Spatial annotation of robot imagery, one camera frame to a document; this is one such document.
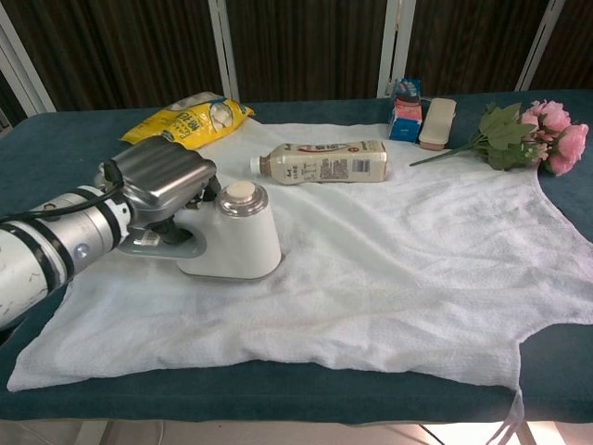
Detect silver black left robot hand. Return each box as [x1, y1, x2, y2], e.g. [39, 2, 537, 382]
[99, 136, 223, 247]

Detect white handheld garment steamer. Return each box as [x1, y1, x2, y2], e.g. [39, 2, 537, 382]
[118, 181, 283, 282]

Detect white cloth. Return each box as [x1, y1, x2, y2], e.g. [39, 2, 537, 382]
[6, 121, 593, 445]

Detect yellow snack bag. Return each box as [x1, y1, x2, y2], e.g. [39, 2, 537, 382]
[119, 91, 257, 150]

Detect dark blue table cover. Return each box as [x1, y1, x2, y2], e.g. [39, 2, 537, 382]
[0, 90, 593, 426]

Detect beige milk tea bottle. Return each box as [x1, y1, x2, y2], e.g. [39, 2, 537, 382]
[249, 140, 389, 186]

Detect brown folding partition screen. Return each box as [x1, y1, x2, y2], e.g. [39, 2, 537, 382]
[0, 0, 593, 115]

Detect blue cookie box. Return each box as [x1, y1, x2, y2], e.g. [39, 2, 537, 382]
[387, 77, 423, 143]

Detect cream rectangular box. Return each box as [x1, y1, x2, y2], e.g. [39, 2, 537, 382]
[418, 96, 459, 152]

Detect pink rose bouquet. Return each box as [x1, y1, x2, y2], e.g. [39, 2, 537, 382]
[409, 99, 590, 177]

